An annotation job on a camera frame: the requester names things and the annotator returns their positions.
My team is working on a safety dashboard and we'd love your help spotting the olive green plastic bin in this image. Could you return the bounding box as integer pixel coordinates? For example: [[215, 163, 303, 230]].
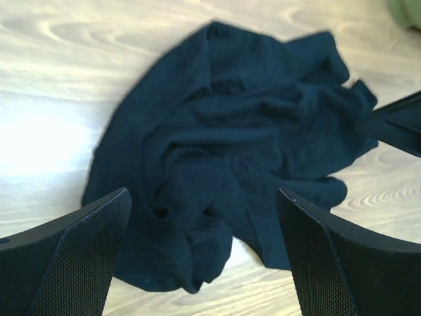
[[386, 0, 421, 31]]

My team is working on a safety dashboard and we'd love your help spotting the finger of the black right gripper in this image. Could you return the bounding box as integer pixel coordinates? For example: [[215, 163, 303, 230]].
[[355, 92, 421, 155]]

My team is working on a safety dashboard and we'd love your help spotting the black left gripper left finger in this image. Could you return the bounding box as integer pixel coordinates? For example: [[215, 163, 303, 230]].
[[1, 188, 132, 315]]

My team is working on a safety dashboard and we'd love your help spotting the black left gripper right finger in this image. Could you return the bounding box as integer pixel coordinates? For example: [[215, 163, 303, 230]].
[[277, 188, 420, 316]]

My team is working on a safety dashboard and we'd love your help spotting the black t-shirt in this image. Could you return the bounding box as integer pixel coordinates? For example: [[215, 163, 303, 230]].
[[82, 21, 378, 294]]

